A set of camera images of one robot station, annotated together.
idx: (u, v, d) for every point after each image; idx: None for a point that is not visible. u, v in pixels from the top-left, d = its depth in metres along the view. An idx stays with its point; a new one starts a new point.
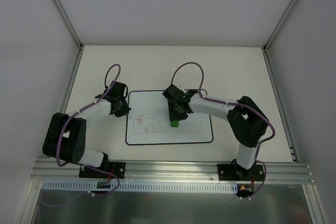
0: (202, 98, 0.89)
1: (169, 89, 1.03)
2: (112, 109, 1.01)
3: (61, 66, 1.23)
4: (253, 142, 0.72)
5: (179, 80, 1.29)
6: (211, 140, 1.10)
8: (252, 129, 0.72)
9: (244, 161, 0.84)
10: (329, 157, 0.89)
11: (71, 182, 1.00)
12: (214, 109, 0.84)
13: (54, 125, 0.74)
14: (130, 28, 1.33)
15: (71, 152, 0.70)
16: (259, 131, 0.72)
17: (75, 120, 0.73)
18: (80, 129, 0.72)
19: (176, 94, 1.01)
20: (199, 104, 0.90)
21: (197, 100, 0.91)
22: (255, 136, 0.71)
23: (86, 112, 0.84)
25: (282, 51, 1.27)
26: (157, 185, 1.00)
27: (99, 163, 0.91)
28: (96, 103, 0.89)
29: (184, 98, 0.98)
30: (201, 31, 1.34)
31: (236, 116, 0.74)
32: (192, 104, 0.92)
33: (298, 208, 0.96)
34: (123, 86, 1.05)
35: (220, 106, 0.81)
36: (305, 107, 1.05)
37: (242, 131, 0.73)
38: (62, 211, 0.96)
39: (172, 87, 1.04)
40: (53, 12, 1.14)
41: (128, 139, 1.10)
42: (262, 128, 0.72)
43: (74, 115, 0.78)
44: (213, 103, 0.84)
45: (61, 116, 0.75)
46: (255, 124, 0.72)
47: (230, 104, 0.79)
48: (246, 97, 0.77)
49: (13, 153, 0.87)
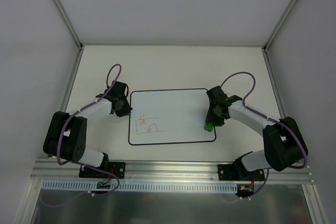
0: (244, 106, 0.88)
1: (214, 90, 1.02)
2: (113, 108, 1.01)
3: (61, 66, 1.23)
4: (281, 167, 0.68)
5: (203, 81, 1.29)
6: (214, 138, 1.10)
8: (287, 154, 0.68)
9: (251, 164, 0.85)
10: (329, 157, 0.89)
11: (71, 182, 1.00)
12: (252, 119, 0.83)
13: (54, 124, 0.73)
14: (130, 28, 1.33)
15: (72, 151, 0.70)
16: (292, 159, 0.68)
17: (76, 119, 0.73)
18: (81, 128, 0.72)
19: (219, 96, 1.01)
20: (238, 110, 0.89)
21: (238, 106, 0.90)
22: (286, 161, 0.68)
23: (87, 110, 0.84)
25: (281, 51, 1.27)
26: (157, 185, 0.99)
27: (99, 163, 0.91)
28: (97, 102, 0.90)
29: (226, 100, 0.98)
30: (201, 31, 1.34)
31: (273, 134, 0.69)
32: (232, 108, 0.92)
33: (298, 208, 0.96)
34: (124, 86, 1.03)
35: (259, 119, 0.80)
36: (305, 107, 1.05)
37: (275, 152, 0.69)
38: (62, 211, 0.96)
39: (218, 88, 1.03)
40: (53, 12, 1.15)
41: (131, 139, 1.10)
42: (295, 156, 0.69)
43: (74, 114, 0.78)
44: (254, 114, 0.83)
45: (62, 115, 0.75)
46: (292, 148, 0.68)
47: (270, 119, 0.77)
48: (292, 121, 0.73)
49: (13, 152, 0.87)
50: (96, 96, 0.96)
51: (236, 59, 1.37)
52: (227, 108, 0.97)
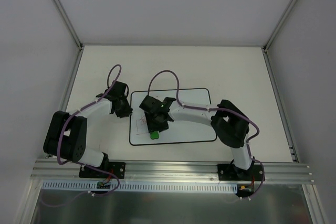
0: (181, 106, 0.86)
1: (145, 101, 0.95)
2: (113, 108, 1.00)
3: (61, 66, 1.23)
4: (239, 143, 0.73)
5: (203, 81, 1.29)
6: (214, 138, 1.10)
8: (236, 130, 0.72)
9: (241, 159, 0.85)
10: (329, 157, 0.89)
11: (71, 182, 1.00)
12: (195, 116, 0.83)
13: (54, 124, 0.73)
14: (129, 28, 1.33)
15: (73, 150, 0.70)
16: (242, 131, 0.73)
17: (76, 119, 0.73)
18: (81, 128, 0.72)
19: (153, 105, 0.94)
20: (179, 112, 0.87)
21: (176, 109, 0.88)
22: (240, 136, 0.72)
23: (87, 110, 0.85)
25: (281, 51, 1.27)
26: (157, 185, 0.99)
27: (99, 163, 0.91)
28: (97, 102, 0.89)
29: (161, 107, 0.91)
30: (201, 31, 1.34)
31: (220, 122, 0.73)
32: (172, 113, 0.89)
33: (299, 208, 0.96)
34: (123, 86, 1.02)
35: (202, 113, 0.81)
36: (305, 107, 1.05)
37: (228, 136, 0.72)
38: (62, 211, 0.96)
39: (148, 98, 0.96)
40: (53, 13, 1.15)
41: (132, 139, 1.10)
42: (243, 127, 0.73)
43: (75, 113, 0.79)
44: (194, 109, 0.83)
45: (62, 114, 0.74)
46: (238, 124, 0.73)
47: (211, 109, 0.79)
48: (226, 100, 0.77)
49: (13, 152, 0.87)
50: (96, 96, 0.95)
51: (238, 59, 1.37)
52: (167, 114, 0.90)
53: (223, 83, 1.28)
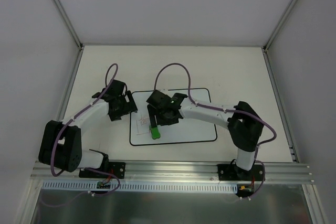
0: (195, 104, 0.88)
1: (154, 96, 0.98)
2: (109, 107, 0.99)
3: (61, 66, 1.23)
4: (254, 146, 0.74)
5: (203, 81, 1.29)
6: (215, 138, 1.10)
8: (251, 133, 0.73)
9: (245, 160, 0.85)
10: (329, 157, 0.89)
11: (70, 182, 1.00)
12: (210, 116, 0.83)
13: (49, 134, 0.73)
14: (129, 28, 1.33)
15: (67, 160, 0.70)
16: (257, 135, 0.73)
17: (69, 129, 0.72)
18: (74, 138, 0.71)
19: (161, 100, 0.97)
20: (190, 110, 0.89)
21: (188, 106, 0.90)
22: (255, 139, 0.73)
23: (82, 117, 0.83)
25: (282, 51, 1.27)
26: (157, 185, 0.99)
27: (99, 163, 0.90)
28: (93, 105, 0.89)
29: (171, 103, 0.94)
30: (201, 31, 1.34)
31: (235, 124, 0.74)
32: (184, 110, 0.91)
33: (299, 208, 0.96)
34: (122, 84, 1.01)
35: (218, 114, 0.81)
36: (305, 107, 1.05)
37: (242, 138, 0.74)
38: (62, 211, 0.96)
39: (157, 93, 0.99)
40: (53, 13, 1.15)
41: (132, 139, 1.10)
42: (259, 130, 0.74)
43: (68, 123, 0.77)
44: (209, 109, 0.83)
45: (55, 124, 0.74)
46: (253, 127, 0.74)
47: (227, 111, 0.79)
48: (242, 103, 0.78)
49: (13, 152, 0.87)
50: (92, 96, 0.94)
51: (238, 58, 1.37)
52: (176, 110, 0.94)
53: (223, 83, 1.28)
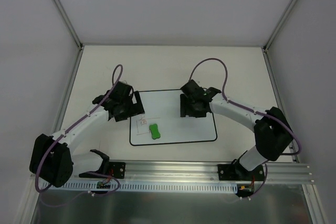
0: (227, 100, 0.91)
1: (189, 86, 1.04)
2: (111, 114, 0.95)
3: (61, 66, 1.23)
4: (275, 155, 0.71)
5: (203, 81, 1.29)
6: (214, 138, 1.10)
8: (278, 141, 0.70)
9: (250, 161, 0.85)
10: (329, 158, 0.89)
11: (70, 182, 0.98)
12: (238, 114, 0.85)
13: (38, 148, 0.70)
14: (129, 28, 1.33)
15: (55, 177, 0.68)
16: (282, 146, 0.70)
17: (58, 148, 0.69)
18: (62, 158, 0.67)
19: (195, 91, 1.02)
20: (221, 105, 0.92)
21: (219, 102, 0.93)
22: (279, 150, 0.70)
23: (73, 131, 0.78)
25: (282, 51, 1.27)
26: (157, 185, 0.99)
27: (97, 167, 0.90)
28: (89, 115, 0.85)
29: (203, 95, 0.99)
30: (201, 31, 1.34)
31: (263, 127, 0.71)
32: (213, 104, 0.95)
33: (298, 208, 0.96)
34: (126, 89, 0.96)
35: (247, 114, 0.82)
36: (305, 107, 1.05)
37: (268, 142, 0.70)
38: (63, 211, 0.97)
39: (192, 83, 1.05)
40: (53, 13, 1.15)
41: (132, 139, 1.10)
42: (286, 141, 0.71)
43: (59, 138, 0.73)
44: (239, 108, 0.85)
45: (44, 139, 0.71)
46: (281, 135, 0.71)
47: (257, 113, 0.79)
48: (275, 108, 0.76)
49: (13, 152, 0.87)
50: (93, 101, 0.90)
51: (238, 58, 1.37)
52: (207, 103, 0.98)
53: (223, 83, 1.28)
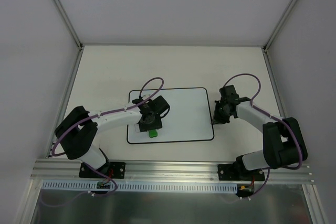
0: (251, 105, 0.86)
1: (227, 88, 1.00)
2: (142, 118, 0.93)
3: (61, 66, 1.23)
4: (276, 164, 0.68)
5: (203, 81, 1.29)
6: (212, 136, 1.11)
8: (284, 153, 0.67)
9: (251, 161, 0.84)
10: (329, 157, 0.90)
11: (71, 182, 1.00)
12: (255, 117, 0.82)
13: (71, 116, 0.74)
14: (129, 28, 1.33)
15: (71, 149, 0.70)
16: (287, 159, 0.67)
17: (89, 125, 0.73)
18: (86, 135, 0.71)
19: (231, 95, 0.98)
20: (244, 108, 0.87)
21: (245, 105, 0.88)
22: (283, 161, 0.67)
23: (108, 116, 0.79)
25: (282, 51, 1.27)
26: (157, 185, 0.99)
27: (96, 167, 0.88)
28: (126, 110, 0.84)
29: (235, 100, 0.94)
30: (201, 30, 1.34)
31: (272, 130, 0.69)
32: (239, 107, 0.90)
33: (298, 208, 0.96)
34: (164, 107, 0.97)
35: (263, 117, 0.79)
36: (305, 107, 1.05)
37: (271, 147, 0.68)
38: (62, 211, 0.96)
39: (231, 87, 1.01)
40: (53, 13, 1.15)
41: (130, 139, 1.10)
42: (293, 157, 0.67)
43: (92, 116, 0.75)
44: (259, 112, 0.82)
45: (82, 112, 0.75)
46: (290, 150, 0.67)
47: (273, 117, 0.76)
48: (294, 120, 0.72)
49: (13, 152, 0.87)
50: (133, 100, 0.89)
51: (238, 58, 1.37)
52: (235, 108, 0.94)
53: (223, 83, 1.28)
